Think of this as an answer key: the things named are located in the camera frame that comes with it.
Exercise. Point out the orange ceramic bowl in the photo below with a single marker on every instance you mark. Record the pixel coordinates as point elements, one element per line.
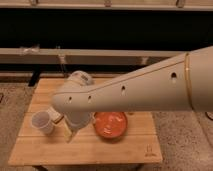
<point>110,125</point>

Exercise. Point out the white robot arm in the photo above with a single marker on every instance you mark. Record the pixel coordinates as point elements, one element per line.
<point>181,83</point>

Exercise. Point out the wooden slatted table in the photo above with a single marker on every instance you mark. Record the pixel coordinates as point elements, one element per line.
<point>139,145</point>

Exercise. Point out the grey metal rail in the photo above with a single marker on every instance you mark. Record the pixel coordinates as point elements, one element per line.
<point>82,56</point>

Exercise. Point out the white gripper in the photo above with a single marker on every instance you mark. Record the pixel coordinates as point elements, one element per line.
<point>75,121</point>

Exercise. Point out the white ceramic cup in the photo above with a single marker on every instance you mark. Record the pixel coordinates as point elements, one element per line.
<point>42,122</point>

